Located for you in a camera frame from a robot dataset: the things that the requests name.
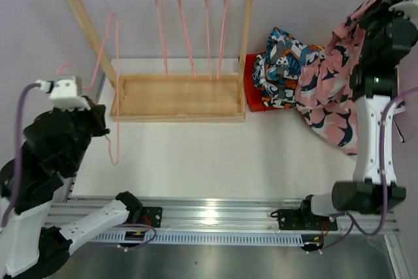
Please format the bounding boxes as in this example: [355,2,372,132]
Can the blue orange patterned shorts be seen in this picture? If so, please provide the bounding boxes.
[252,27,325,109]

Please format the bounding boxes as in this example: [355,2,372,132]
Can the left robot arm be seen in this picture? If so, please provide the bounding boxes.
[1,97,143,278]

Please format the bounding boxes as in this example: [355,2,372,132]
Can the pink hanger of yellow shorts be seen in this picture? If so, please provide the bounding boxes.
[216,0,230,80]

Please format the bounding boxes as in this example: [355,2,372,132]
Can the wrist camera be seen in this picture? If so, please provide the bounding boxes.
[389,0,418,18]
[35,74,91,112]

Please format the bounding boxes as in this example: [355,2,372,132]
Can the pink patterned shorts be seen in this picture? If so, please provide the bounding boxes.
[295,0,386,156]

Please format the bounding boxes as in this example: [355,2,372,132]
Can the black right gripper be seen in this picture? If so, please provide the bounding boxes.
[355,0,416,65]

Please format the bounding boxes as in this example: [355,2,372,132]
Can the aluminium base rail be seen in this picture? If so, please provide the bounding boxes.
[32,193,402,279]

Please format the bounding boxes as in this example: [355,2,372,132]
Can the orange grey camouflage shorts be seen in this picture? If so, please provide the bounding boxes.
[261,95,277,108]

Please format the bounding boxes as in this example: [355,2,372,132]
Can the pink hanger of camouflage shorts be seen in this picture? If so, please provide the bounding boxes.
[178,0,197,78]

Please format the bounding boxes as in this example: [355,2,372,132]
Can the pink hanger of navy shorts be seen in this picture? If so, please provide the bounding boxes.
[204,0,212,80]

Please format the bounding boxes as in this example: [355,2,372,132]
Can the pink hanger of blue shorts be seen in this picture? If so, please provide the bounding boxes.
[154,0,169,76]

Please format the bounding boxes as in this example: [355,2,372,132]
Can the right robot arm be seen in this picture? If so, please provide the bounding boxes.
[296,0,417,229]

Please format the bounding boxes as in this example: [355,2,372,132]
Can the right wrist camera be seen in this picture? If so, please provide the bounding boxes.
[389,0,418,18]

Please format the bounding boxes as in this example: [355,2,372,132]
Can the wooden clothes rack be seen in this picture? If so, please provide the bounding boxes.
[67,0,253,122]

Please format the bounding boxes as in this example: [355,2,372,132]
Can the red plastic bin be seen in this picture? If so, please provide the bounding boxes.
[244,54,277,112]

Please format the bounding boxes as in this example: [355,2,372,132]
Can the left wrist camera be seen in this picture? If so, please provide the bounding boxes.
[35,74,91,112]

